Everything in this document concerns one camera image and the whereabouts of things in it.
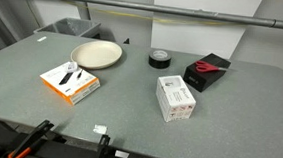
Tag black cardboard box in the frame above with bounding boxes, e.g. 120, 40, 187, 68
182, 51, 232, 95

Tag white cardboard box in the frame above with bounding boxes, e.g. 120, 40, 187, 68
154, 73, 199, 125

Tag cream round plate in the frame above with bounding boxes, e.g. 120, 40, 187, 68
69, 38, 124, 73

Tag grey metal pipe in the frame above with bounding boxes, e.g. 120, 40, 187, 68
0, 0, 283, 33

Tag black clamp orange handle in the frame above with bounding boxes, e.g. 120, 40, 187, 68
7, 116, 55, 158

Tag white rectangular label sticker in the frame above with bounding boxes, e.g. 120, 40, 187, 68
36, 35, 48, 43

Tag grey plastic bin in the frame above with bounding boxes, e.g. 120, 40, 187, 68
33, 14, 103, 40

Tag orange and white box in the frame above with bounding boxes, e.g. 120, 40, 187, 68
38, 60, 102, 108

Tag red handled scissors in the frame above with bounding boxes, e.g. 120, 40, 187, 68
194, 60, 229, 75

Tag white label on table edge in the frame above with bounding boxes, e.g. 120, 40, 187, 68
114, 149, 131, 158

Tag white wall panel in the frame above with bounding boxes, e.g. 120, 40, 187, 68
149, 0, 264, 62

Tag small white adapter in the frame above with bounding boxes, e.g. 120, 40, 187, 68
63, 61, 80, 75

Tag yellow cable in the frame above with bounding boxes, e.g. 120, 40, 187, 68
60, 0, 244, 30

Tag black tape roll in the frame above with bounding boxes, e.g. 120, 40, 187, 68
147, 48, 174, 71

